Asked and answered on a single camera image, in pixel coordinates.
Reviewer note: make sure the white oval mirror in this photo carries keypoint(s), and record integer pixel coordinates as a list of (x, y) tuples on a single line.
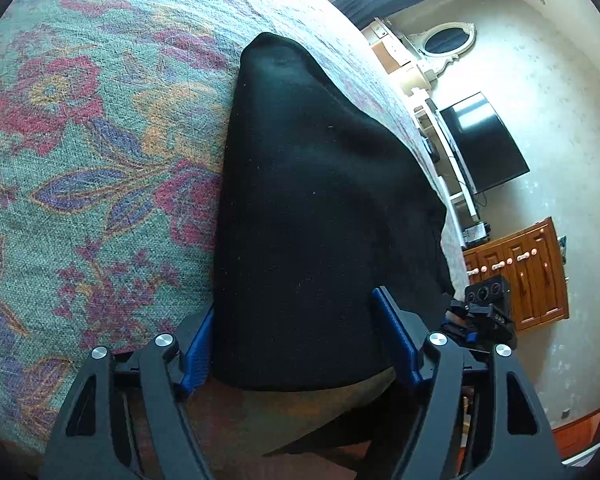
[(442, 45)]

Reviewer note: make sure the wooden cabinet with knobs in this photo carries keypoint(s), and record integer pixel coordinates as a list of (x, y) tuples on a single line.
[(531, 262)]

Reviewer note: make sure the floral bedspread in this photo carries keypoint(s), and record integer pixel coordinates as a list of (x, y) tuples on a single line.
[(113, 117)]

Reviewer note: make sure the black flat television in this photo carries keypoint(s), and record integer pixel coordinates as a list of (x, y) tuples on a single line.
[(488, 153)]

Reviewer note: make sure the white dresser shelf unit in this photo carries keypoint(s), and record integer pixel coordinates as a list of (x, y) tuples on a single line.
[(400, 61)]

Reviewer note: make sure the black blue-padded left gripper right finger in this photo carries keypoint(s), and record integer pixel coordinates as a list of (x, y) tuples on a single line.
[(477, 415)]

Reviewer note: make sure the black pants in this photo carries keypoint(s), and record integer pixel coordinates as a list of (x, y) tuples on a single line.
[(320, 204)]

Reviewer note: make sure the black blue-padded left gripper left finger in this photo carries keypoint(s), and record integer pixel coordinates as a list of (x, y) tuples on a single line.
[(94, 437)]

